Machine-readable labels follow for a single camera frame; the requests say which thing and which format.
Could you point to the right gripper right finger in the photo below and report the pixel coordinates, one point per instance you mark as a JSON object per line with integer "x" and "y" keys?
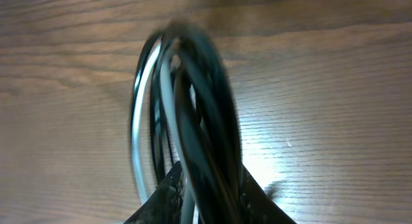
{"x": 257, "y": 207}

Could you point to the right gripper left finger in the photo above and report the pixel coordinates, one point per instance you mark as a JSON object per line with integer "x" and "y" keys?
{"x": 165, "y": 204}

